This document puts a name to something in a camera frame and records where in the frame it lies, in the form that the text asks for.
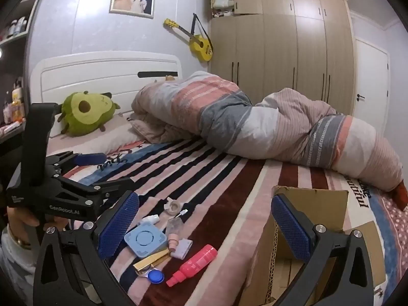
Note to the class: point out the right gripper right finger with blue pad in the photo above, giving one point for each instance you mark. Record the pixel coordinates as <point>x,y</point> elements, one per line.
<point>350,281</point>

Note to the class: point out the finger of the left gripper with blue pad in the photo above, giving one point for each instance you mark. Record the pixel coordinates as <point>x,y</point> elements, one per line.
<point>108,189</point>
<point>83,160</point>

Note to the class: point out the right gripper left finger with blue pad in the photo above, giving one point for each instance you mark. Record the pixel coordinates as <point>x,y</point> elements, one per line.
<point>67,259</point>

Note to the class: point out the red pink bottle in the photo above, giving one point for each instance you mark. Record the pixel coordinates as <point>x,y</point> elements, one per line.
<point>194,265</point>

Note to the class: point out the white usb hub adapter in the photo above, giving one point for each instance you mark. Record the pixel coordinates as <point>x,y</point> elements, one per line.
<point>184,244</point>

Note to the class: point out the grey sleeve forearm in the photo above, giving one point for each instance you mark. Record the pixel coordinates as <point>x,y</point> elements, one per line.
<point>18,264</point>

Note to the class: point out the person's left hand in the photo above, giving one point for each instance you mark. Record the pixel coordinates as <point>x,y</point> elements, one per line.
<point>19,218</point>

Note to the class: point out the small white tube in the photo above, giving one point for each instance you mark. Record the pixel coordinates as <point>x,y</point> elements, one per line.
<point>151,219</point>

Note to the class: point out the cardboard box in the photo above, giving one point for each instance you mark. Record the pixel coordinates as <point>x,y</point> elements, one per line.
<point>274,266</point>

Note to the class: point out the green avocado plush toy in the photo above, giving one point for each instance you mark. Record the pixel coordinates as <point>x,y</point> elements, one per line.
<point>84,112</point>

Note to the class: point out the pink pillow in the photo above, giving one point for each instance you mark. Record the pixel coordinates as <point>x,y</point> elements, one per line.
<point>118,134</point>

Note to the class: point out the gold rectangular clip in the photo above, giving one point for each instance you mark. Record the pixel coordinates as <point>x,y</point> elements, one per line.
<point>151,259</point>

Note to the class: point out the clear small bottle pink cap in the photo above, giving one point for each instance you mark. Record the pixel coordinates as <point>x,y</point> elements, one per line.
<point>173,230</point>

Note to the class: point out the blue round key fob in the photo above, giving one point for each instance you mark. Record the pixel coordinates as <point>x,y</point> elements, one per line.
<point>154,276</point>

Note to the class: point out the striped bed blanket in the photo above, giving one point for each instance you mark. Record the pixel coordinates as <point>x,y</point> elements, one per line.
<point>226,202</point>

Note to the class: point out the white bed headboard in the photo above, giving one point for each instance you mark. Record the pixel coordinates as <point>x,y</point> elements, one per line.
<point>120,73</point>

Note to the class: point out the red cloth item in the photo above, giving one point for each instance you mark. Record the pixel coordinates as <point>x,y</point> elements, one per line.
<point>400,196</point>

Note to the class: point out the striped pink grey duvet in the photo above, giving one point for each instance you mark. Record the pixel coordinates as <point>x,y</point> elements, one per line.
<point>285,126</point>

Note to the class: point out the white door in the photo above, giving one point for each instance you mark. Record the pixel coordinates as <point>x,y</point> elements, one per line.
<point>372,85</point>

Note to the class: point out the yellow ukulele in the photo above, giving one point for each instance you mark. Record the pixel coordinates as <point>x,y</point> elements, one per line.
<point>200,45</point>

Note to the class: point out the dark shelf with bottles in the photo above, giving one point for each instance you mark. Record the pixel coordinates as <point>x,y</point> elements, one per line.
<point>15,28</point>

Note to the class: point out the beige wooden wardrobe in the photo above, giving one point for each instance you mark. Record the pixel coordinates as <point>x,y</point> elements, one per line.
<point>264,46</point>

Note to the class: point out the framed wall photo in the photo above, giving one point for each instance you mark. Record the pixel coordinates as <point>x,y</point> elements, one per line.
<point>136,8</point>

